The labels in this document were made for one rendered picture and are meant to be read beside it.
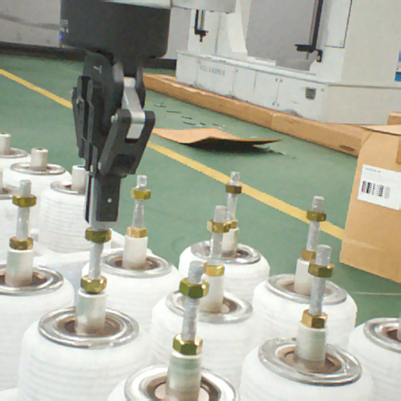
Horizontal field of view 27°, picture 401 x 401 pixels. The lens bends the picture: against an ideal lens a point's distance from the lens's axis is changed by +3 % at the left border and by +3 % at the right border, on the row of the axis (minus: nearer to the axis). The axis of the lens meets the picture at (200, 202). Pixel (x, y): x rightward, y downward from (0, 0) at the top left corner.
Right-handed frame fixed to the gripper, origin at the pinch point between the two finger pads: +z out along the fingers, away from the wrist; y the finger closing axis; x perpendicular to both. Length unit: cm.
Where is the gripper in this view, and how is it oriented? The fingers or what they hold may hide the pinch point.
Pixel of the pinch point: (102, 200)
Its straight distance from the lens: 61.0
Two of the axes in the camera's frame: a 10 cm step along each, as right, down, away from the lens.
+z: -1.1, 9.7, 2.2
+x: 9.1, 0.1, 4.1
